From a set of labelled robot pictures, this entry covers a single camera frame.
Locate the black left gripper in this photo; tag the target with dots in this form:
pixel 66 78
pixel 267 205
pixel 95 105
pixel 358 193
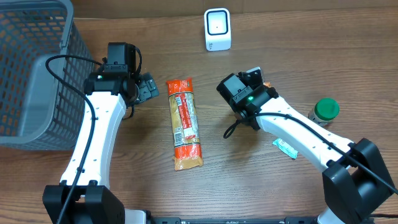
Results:
pixel 148 88

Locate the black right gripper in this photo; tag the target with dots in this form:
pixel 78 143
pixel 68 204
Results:
pixel 246 78

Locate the long orange noodle packet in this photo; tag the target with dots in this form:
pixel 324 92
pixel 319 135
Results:
pixel 187 145

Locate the teal wet wipes pack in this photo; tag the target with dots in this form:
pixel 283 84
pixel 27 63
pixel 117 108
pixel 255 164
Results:
pixel 286 148

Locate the green lidded can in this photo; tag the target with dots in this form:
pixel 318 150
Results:
pixel 324 111

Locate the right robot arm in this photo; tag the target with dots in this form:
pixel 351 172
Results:
pixel 355 178

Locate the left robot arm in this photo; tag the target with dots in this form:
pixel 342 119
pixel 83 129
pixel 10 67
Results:
pixel 83 194

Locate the white barcode scanner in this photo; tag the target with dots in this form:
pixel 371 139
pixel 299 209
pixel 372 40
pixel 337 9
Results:
pixel 217 25

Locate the grey plastic shopping basket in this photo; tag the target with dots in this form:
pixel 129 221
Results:
pixel 39 39

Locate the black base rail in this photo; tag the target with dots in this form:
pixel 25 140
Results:
pixel 286 220

